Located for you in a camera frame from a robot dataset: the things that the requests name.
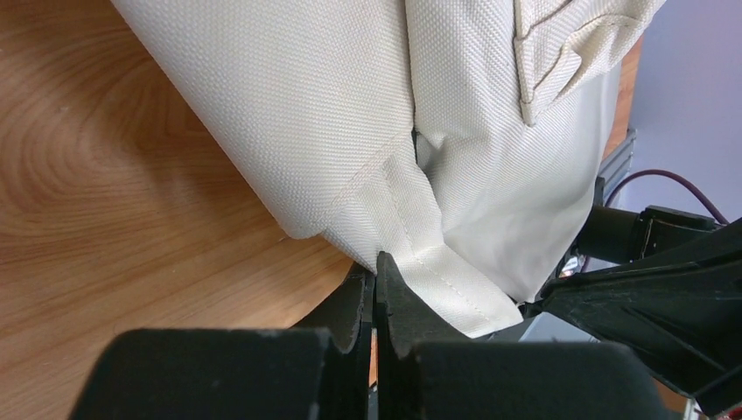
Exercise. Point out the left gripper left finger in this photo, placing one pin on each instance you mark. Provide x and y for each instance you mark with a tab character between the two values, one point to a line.
316	369

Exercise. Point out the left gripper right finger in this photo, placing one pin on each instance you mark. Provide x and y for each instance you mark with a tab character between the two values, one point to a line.
428	370

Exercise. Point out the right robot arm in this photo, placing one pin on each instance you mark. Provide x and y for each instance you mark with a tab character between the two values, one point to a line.
620	237

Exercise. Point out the beige canvas backpack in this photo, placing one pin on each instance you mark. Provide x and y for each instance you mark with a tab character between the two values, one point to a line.
461	137

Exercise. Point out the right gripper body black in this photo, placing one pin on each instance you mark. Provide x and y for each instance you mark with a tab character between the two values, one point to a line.
716	389

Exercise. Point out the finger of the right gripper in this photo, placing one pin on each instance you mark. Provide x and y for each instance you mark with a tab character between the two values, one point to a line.
666	307

